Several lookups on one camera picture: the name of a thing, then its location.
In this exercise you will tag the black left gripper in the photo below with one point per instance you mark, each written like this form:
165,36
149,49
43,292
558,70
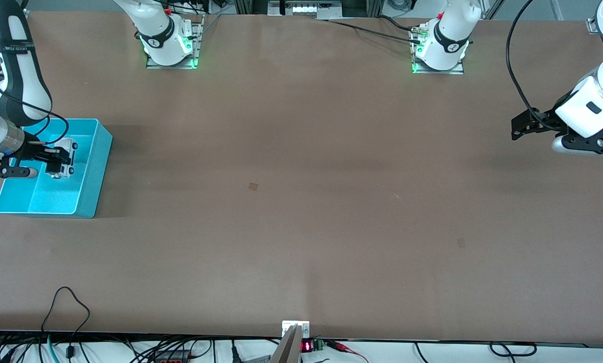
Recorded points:
545,121

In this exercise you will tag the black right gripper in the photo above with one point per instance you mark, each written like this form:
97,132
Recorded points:
32,152

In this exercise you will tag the white jeep toy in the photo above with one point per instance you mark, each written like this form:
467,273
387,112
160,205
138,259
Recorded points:
71,147

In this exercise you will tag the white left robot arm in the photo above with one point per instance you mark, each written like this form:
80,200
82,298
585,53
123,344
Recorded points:
578,118

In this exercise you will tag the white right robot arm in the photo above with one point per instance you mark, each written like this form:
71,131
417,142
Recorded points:
16,75

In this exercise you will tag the turquoise plastic bin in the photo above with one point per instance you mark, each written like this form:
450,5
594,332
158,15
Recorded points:
54,196

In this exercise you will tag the orange black power strip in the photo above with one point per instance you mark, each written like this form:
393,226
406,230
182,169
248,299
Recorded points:
173,359

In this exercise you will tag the silver equipment box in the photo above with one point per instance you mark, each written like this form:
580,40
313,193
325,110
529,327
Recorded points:
306,9

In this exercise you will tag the red alligator clip leads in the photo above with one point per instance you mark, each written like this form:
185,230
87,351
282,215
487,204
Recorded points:
342,347

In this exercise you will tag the red LED display module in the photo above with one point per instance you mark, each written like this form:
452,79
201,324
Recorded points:
307,346

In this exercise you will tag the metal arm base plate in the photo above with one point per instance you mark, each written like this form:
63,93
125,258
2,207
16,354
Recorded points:
196,45
447,71

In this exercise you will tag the white corner bracket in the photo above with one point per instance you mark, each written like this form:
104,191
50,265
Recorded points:
592,25

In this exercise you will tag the aluminium frame post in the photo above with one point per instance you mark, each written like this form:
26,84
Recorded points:
493,8
251,7

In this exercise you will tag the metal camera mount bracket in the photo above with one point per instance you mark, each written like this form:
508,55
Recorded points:
291,348

